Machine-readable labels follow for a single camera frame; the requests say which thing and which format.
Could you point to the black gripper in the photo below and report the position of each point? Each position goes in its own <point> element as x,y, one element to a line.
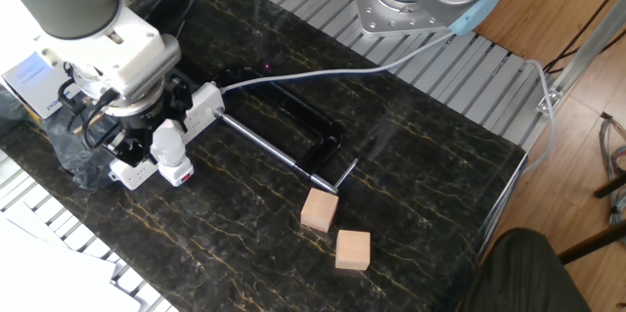
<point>142,116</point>

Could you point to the white light bulb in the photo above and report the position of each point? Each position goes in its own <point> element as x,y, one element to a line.
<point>168,143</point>

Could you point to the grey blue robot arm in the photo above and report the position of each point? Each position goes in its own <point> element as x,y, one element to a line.
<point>88,23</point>

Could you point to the white power strip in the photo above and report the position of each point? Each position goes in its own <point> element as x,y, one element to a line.
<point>208,104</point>

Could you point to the black plastic wrapped package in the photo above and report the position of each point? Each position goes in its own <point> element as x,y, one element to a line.
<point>73,155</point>

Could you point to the white blue cardboard box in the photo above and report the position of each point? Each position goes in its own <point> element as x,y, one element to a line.
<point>31,79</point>

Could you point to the black C-clamp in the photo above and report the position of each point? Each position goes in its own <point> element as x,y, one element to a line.
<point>327,143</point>

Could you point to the white paper sheets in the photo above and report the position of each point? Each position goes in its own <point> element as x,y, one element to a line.
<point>49,278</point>

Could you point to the wooden cube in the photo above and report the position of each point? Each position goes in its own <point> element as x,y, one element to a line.
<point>319,210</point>
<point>353,251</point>

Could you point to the dark trousered person leg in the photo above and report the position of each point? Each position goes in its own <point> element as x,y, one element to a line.
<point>523,278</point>

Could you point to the dark wooden stool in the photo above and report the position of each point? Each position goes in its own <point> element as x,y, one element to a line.
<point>587,246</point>

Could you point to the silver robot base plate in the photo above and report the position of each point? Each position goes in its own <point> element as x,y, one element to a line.
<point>386,16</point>

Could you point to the aluminium frame rail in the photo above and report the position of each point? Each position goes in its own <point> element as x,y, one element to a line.
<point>582,48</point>

